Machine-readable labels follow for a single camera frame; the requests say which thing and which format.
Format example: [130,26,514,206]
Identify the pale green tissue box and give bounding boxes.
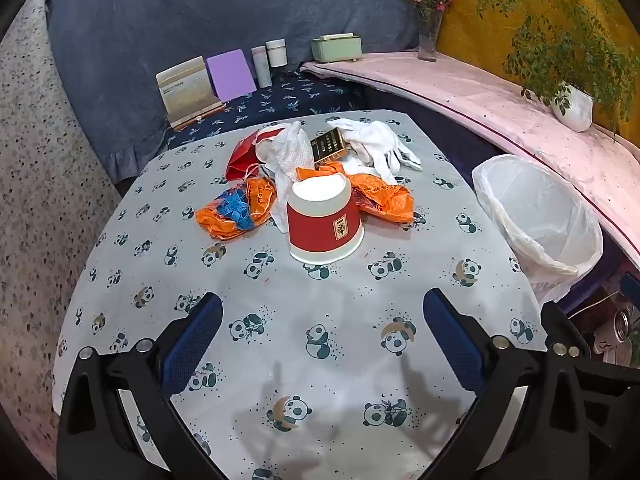
[310,32,363,64]

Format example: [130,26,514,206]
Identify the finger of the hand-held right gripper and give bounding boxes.
[541,300,592,358]

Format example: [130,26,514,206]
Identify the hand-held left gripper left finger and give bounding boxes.
[56,291,224,480]

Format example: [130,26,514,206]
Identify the yellow cloth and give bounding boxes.
[437,0,640,156]

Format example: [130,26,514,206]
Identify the orange blue plastic bag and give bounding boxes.
[194,177,279,241]

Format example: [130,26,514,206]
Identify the white slim bottle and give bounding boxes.
[251,45,273,88]

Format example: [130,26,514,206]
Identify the speckled beige cloth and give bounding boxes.
[0,0,121,461]

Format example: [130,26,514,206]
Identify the red flowers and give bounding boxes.
[399,0,453,23]

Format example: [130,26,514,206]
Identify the dark blue printed cloth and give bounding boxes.
[167,72,371,148]

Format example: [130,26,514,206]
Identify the red paper bag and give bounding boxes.
[225,129,267,182]

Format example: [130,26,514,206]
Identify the red white paper cup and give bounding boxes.
[254,127,292,162]

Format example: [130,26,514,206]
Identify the white paper towel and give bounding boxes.
[262,121,315,235]

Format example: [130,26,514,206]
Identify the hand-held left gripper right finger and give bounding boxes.
[423,288,597,480]

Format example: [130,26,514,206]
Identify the wooden stand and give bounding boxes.
[167,101,227,132]

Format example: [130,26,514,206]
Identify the pink cloth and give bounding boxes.
[299,50,640,256]

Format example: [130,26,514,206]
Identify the panda print tablecloth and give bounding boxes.
[51,109,548,480]

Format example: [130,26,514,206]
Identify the beige desk calendar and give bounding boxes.
[156,56,217,123]

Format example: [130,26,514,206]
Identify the red paper cup with emblem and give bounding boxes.
[286,172,365,265]

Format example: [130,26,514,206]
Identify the trash bin with white liner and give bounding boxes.
[471,154,604,306]

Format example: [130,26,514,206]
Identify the potted green plant white pot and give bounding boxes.
[475,0,640,136]

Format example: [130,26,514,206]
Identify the glass vase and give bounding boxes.
[417,10,444,62]

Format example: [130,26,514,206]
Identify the black gold cigarette box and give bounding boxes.
[309,126,347,167]

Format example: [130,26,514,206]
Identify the purple card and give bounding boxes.
[206,49,256,102]

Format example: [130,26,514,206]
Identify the grey-blue cloth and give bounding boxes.
[44,0,447,183]

